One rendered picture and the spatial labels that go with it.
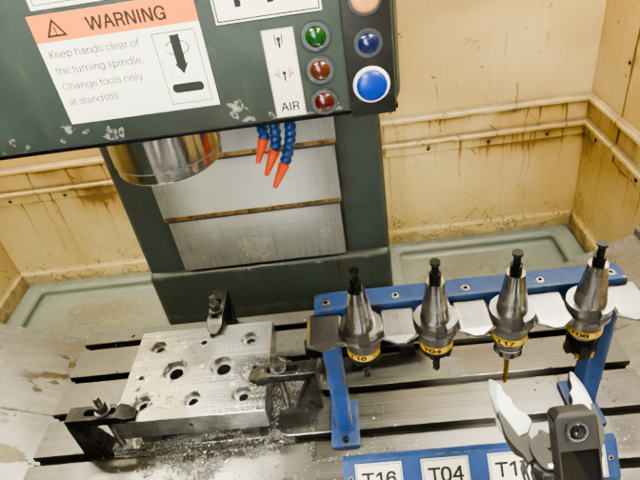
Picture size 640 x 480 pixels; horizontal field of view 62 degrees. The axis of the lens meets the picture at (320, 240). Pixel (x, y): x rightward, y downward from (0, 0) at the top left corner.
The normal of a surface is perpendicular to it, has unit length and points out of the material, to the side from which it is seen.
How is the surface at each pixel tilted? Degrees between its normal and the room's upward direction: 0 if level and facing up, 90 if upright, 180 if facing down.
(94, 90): 90
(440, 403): 0
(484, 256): 0
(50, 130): 90
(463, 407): 0
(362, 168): 90
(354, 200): 90
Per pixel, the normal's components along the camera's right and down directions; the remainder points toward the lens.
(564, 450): -0.07, 0.11
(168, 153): 0.30, 0.53
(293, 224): 0.00, 0.59
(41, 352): 0.28, -0.77
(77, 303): -0.14, -0.80
